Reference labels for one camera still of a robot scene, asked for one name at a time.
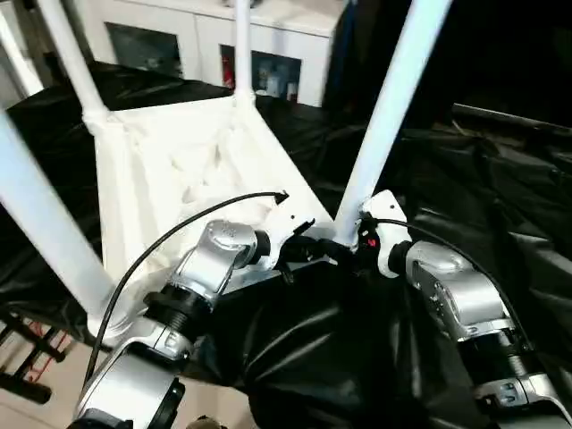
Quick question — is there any black plastic mat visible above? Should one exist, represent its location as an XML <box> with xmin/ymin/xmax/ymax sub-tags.
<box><xmin>0</xmin><ymin>61</ymin><xmax>572</xmax><ymax>429</ymax></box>

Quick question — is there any black metal stand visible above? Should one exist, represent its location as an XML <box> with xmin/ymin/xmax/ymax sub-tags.
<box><xmin>0</xmin><ymin>308</ymin><xmax>68</xmax><ymax>405</ymax></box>

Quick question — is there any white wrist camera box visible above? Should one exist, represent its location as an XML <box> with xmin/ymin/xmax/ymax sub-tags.
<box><xmin>257</xmin><ymin>192</ymin><xmax>315</xmax><ymax>273</ymax></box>
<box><xmin>359</xmin><ymin>189</ymin><xmax>412</xmax><ymax>280</ymax></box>

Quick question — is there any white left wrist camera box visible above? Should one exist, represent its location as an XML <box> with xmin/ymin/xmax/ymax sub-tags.
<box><xmin>257</xmin><ymin>192</ymin><xmax>315</xmax><ymax>273</ymax></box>

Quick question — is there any white plastic table leg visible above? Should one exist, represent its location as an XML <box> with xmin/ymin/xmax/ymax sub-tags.
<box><xmin>36</xmin><ymin>0</ymin><xmax>110</xmax><ymax>122</ymax></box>
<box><xmin>0</xmin><ymin>112</ymin><xmax>117</xmax><ymax>336</ymax></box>
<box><xmin>232</xmin><ymin>0</ymin><xmax>256</xmax><ymax>97</ymax></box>
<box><xmin>332</xmin><ymin>0</ymin><xmax>453</xmax><ymax>235</ymax></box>

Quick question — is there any white cabinet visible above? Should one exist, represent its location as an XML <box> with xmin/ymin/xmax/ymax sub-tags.
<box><xmin>71</xmin><ymin>0</ymin><xmax>348</xmax><ymax>108</ymax></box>

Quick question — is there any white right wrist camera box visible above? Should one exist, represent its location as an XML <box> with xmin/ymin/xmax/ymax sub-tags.
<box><xmin>359</xmin><ymin>189</ymin><xmax>412</xmax><ymax>280</ymax></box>

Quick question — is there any black cabinet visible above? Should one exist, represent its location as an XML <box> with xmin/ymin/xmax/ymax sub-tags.
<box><xmin>326</xmin><ymin>0</ymin><xmax>457</xmax><ymax>113</ymax></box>

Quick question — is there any red carton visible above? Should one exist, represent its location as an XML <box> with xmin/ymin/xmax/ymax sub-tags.
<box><xmin>220</xmin><ymin>52</ymin><xmax>235</xmax><ymax>88</ymax></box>

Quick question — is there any red cable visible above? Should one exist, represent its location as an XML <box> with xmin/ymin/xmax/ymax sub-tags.
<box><xmin>25</xmin><ymin>322</ymin><xmax>56</xmax><ymax>376</ymax></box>

